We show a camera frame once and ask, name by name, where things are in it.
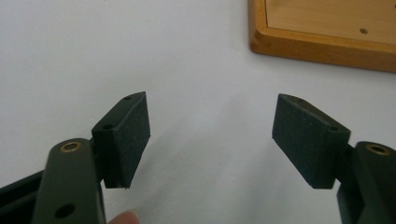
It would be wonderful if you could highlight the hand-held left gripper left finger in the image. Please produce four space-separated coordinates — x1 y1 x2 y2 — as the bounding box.
31 91 151 224

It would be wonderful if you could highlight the wooden picture frame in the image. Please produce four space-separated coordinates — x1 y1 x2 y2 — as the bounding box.
247 0 396 74

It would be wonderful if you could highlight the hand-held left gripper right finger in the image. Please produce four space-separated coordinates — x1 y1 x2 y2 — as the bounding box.
271 92 396 224

